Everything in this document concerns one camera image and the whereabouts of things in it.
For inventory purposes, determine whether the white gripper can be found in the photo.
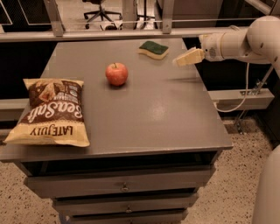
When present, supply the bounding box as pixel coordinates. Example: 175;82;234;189
172;33;222;67

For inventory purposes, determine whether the green and yellow sponge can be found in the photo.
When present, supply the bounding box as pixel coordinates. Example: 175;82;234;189
137;40;169;60

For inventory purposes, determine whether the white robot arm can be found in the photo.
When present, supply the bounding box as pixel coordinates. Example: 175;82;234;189
173;16;280;224

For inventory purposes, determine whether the red apple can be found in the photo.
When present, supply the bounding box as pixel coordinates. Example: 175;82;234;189
105;62;129;87

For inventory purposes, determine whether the grey drawer cabinet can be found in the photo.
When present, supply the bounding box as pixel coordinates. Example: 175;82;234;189
0;38;234;224

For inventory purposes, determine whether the black office chair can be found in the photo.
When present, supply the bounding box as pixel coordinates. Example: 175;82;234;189
81;0;123;30

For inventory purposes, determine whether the grey metal railing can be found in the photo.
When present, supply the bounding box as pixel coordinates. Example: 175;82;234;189
0;0;280;44

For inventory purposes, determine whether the brown yellow chips bag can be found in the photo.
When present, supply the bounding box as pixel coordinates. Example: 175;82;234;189
4;78;90;147

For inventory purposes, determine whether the bottom drawer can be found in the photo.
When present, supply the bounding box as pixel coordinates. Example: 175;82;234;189
60;209;187;224

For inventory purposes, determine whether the top drawer with knob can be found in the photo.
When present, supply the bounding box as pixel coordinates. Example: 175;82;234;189
24;166;215;199

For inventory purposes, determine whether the drawer with knob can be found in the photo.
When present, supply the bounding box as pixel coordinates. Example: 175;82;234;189
53;192;198;215
24;166;215;199

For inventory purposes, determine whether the middle drawer with knob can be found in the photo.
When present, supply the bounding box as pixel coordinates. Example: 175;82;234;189
53;192;198;215

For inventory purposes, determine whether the white cable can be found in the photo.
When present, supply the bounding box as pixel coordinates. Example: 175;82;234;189
214;24;251;114

